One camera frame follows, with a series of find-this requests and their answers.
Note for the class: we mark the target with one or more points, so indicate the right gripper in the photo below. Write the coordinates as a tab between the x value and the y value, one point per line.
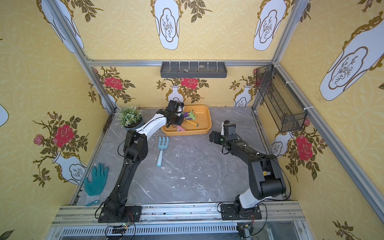
215	137

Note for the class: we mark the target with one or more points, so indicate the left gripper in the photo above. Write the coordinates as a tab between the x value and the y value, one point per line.
177	118

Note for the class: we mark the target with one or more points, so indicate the light green hand rake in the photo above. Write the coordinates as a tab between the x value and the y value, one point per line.
190	118

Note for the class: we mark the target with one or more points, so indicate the yellow storage tray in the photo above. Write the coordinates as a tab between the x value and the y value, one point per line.
199	126

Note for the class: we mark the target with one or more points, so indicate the light blue hand fork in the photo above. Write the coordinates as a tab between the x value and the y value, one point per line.
162	145

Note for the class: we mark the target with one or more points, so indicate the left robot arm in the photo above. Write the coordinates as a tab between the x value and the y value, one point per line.
136	150

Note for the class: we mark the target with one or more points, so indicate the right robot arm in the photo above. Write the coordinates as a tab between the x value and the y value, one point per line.
266	179

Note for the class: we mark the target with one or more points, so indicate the potted green plant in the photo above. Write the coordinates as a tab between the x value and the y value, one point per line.
129	117

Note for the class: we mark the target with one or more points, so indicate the green rubber glove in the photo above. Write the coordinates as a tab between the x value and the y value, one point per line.
99	176

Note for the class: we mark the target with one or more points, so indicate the black wire mesh basket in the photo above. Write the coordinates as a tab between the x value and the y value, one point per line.
286	110

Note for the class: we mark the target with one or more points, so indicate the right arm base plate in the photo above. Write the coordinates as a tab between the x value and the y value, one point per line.
232	212

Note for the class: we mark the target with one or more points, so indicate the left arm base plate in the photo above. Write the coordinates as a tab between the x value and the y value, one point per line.
122	215

